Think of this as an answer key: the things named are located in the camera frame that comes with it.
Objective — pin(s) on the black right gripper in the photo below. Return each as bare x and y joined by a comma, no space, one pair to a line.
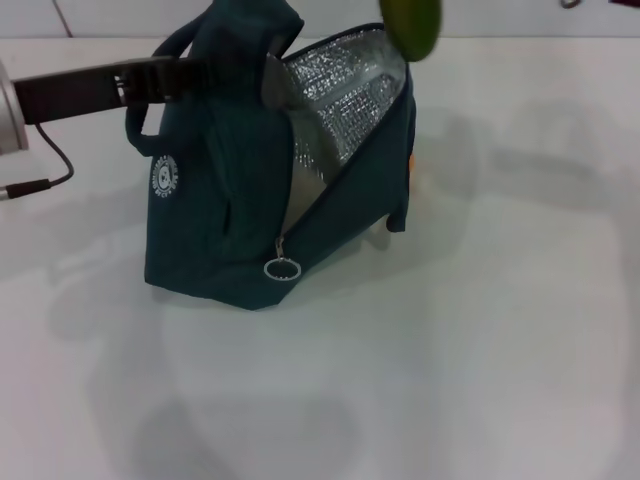
625,2

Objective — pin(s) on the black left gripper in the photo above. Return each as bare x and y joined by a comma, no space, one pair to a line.
70,95

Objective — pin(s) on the dark teal insulated bag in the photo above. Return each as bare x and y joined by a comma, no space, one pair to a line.
225,200

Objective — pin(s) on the green cucumber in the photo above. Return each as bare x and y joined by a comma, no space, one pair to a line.
412,27

